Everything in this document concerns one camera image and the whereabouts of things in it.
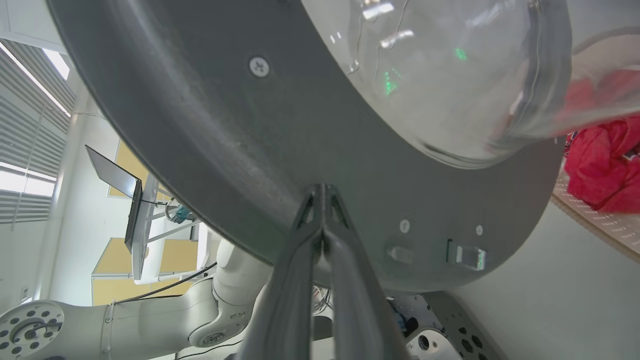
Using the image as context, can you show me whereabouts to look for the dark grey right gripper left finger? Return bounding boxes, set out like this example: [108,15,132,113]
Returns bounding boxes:
[239,184,326,360]

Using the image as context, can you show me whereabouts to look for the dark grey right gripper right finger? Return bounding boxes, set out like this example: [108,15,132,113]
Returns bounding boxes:
[322,184,412,360]

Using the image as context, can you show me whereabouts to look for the grey washing machine door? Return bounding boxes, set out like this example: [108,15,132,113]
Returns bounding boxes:
[46,0,573,293]

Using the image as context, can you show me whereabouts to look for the white washing machine body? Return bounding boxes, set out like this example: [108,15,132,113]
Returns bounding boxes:
[445,115,640,360]

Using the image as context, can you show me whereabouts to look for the black monitor on stand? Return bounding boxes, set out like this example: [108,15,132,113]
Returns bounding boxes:
[84,145,173,281]

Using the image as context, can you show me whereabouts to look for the red clothing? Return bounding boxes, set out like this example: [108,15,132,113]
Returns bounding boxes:
[564,116,640,215]

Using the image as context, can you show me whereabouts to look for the thin black cable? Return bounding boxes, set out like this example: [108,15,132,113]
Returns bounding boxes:
[114,262,219,305]

